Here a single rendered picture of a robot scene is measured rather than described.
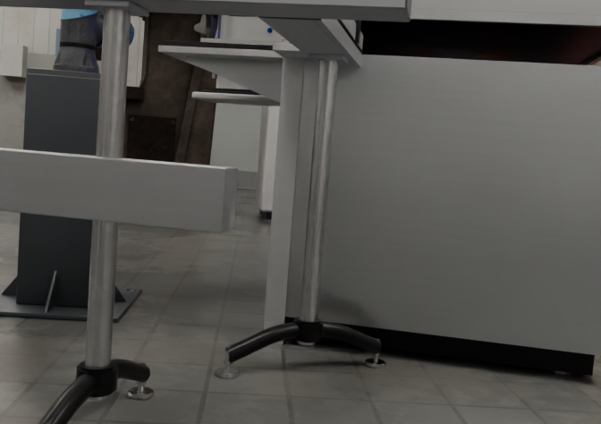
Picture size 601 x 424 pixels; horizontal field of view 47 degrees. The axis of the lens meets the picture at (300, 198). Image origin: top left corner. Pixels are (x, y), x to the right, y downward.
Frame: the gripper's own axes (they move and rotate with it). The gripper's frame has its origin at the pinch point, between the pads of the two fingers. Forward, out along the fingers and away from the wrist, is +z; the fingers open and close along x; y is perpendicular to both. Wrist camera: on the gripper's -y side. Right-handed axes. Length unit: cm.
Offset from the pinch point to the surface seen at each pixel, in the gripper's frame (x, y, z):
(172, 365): 44, -8, 92
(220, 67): 2.6, -4.2, 8.7
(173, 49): 11.1, 8.4, 4.7
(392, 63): 13, -59, 7
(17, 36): -622, 485, -97
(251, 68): 2.6, -14.5, 8.7
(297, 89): 12.7, -31.5, 15.7
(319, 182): 35, -43, 42
